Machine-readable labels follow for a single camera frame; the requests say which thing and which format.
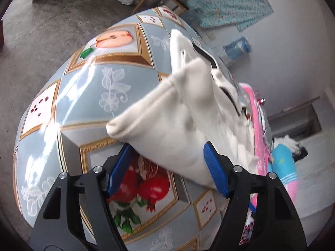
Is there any blue water bottle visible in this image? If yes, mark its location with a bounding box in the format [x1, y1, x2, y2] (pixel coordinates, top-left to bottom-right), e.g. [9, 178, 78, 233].
[222, 37, 251, 59]

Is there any floral wall cloth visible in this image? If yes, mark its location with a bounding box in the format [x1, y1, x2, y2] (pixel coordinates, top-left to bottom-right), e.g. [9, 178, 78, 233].
[173, 0, 274, 32]

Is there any silver glitter cushion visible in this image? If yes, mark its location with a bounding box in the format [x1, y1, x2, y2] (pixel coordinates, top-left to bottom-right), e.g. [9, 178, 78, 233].
[259, 107, 274, 147]

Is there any fruit-printed tablecloth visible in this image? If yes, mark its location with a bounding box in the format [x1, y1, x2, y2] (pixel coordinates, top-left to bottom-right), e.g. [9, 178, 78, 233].
[13, 5, 252, 251]

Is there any brown wooden pole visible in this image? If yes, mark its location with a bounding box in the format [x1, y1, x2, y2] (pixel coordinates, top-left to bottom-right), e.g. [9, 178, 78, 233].
[269, 96, 321, 121]

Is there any black white cloth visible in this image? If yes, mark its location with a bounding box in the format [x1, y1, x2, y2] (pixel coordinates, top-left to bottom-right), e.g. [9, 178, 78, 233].
[277, 134, 308, 160]

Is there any pink floral blanket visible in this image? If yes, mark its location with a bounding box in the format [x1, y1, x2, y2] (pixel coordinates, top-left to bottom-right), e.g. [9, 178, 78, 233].
[238, 82, 275, 246]

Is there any white water dispenser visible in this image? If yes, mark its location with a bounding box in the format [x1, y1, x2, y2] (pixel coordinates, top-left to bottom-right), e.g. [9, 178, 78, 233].
[218, 53, 234, 67]

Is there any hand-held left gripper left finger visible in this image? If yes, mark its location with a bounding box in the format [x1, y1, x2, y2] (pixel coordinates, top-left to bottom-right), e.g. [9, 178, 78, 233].
[29, 143, 134, 251]

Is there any cream zip jacket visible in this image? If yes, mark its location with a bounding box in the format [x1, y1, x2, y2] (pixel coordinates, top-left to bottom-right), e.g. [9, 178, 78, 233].
[106, 29, 259, 191]

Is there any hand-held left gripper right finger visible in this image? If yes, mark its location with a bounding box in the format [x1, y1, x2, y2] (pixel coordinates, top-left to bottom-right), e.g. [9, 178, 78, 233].
[203, 141, 307, 251]

